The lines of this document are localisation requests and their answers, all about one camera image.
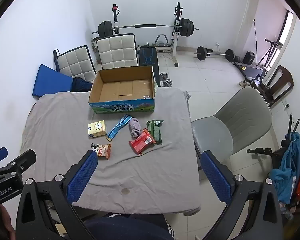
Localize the black treadmill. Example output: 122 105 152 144
233 62 268 87

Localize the white padded chair left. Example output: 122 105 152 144
53 45 96 82

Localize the dumbbell pair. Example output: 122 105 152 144
159 73 172 87

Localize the green snack packet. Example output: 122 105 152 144
146 120 164 145

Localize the dark wooden chair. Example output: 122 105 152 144
257 66 294 108

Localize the blue foam mat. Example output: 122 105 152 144
32 64 73 98

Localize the blue snack packet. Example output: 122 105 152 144
107 114 132 142

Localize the lilac cloth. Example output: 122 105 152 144
128 118 142 139

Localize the floor barbell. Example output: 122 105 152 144
194 46 235 62

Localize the white padded chair right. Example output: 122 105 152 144
96 34 139 69

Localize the dark blue garment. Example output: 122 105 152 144
71 77 93 93

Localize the red snack packet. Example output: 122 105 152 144
129 129 156 155

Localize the orange snack packet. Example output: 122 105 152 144
91 143 111 160

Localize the barbell on rack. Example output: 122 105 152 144
93 18 199 37

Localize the black speaker box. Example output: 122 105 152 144
242 51 255 65

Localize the grey shell chair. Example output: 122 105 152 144
191 87 273 181

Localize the black weight bench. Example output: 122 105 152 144
139 46 161 87

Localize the white padded chair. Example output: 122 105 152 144
53 45 96 82
96 34 139 69

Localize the open cardboard box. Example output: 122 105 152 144
88 66 156 113

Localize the white bench press rack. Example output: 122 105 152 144
111 2 183 67

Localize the yellow tissue pack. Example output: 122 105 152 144
88 120 107 138

